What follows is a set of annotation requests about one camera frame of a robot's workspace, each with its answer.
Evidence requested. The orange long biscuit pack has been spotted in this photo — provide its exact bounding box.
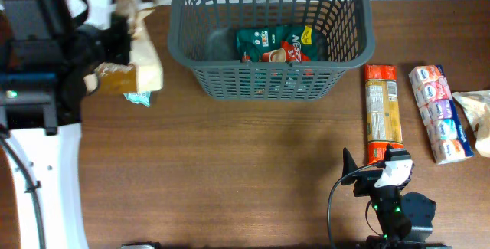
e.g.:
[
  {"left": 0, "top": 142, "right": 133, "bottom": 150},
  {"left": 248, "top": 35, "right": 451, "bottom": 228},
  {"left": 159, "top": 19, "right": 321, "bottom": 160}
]
[{"left": 364, "top": 64, "right": 403, "bottom": 164}]

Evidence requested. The beige Pantree cookie bag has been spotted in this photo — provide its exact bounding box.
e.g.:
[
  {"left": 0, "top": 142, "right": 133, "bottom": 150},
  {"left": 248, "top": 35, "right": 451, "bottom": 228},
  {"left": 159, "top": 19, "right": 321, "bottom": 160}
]
[{"left": 84, "top": 0, "right": 164, "bottom": 95}]

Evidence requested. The Kleenex tissue multipack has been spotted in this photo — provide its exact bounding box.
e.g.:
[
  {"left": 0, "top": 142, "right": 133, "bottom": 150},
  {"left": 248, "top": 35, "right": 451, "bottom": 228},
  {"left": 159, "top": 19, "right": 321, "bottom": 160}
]
[{"left": 409, "top": 65, "right": 474, "bottom": 164}]

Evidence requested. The light blue snack packet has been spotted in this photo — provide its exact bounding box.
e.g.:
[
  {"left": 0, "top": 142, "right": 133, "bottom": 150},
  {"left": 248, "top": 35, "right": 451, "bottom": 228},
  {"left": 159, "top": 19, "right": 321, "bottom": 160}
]
[{"left": 123, "top": 91, "right": 151, "bottom": 107}]

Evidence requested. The green Nescafe coffee bag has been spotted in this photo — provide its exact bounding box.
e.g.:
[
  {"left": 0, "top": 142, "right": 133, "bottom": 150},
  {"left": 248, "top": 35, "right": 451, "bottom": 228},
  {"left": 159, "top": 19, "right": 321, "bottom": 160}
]
[{"left": 236, "top": 25, "right": 319, "bottom": 63}]

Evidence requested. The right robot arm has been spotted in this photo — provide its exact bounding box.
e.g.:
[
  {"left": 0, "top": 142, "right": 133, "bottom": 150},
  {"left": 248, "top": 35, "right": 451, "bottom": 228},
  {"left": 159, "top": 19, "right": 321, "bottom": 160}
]
[{"left": 341, "top": 146, "right": 448, "bottom": 249}]

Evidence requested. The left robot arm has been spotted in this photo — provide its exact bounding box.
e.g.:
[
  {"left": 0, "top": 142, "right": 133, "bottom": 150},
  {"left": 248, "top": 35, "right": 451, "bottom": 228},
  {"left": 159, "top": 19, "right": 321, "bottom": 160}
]
[{"left": 1, "top": 0, "right": 131, "bottom": 248}]

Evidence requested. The beige bag at right edge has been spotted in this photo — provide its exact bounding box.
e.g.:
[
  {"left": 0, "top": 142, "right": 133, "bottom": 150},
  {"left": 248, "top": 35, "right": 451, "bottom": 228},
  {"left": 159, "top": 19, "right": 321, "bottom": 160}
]
[{"left": 452, "top": 90, "right": 489, "bottom": 158}]

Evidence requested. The grey plastic basket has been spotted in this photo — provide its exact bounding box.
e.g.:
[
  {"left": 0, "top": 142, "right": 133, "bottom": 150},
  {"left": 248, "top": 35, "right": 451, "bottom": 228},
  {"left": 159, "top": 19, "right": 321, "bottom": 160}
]
[{"left": 168, "top": 0, "right": 375, "bottom": 100}]

